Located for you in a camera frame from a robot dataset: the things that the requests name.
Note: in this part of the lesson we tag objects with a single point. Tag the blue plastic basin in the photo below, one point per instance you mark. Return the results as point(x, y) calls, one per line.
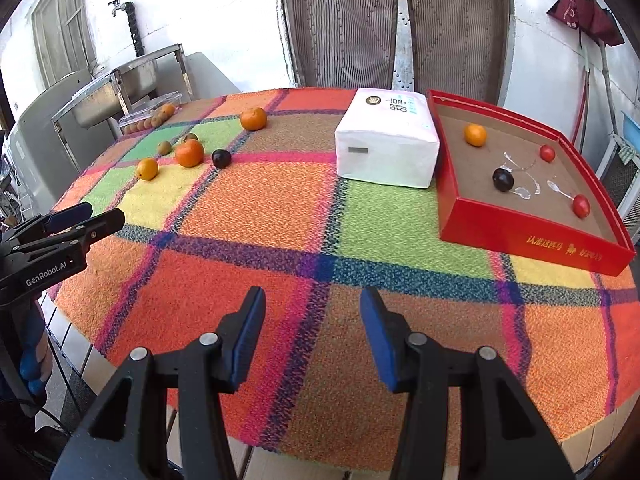
point(631, 131)

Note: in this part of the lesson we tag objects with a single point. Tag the small yellow orange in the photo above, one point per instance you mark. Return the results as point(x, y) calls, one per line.
point(147, 169)

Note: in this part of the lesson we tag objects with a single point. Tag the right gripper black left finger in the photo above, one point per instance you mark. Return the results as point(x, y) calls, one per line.
point(238, 333)

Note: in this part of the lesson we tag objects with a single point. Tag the steel sink stand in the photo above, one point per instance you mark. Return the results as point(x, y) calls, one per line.
point(116, 91)

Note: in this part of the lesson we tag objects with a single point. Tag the clear plastic fruit box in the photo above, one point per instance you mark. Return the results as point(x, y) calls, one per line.
point(151, 114)

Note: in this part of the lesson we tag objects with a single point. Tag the colourful plaid tablecloth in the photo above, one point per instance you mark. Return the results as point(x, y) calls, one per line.
point(196, 239)

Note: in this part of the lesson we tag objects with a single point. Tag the red cardboard tray box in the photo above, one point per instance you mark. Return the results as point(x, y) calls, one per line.
point(535, 219)

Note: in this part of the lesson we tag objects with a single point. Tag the white tissue pack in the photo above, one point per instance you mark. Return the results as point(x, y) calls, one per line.
point(387, 137)

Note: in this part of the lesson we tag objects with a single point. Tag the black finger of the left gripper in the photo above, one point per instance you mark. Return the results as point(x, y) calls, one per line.
point(63, 253)
point(54, 222)

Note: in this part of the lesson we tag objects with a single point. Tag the orange in tray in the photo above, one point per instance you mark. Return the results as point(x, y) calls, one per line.
point(475, 135)

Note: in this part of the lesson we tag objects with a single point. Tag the dark plum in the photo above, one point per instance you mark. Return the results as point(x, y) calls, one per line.
point(221, 158)
point(503, 180)

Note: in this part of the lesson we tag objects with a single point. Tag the wall water tap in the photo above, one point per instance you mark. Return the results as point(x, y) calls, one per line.
point(128, 8)

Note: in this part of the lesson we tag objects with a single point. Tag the red handled mop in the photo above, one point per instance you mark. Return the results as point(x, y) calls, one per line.
point(581, 111)

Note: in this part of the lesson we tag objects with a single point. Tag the orange far on cloth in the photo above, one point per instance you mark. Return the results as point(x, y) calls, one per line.
point(254, 119)

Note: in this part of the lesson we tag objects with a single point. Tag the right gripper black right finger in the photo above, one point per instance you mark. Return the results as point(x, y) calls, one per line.
point(387, 332)

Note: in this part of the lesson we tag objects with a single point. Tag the large orange tangerine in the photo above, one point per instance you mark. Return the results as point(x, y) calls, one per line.
point(189, 153)

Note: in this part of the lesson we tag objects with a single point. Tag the red cherry tomato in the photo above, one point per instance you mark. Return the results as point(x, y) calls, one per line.
point(581, 206)
point(546, 153)

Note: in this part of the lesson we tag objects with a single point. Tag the left blue gloved hand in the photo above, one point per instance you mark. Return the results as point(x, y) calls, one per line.
point(36, 360)

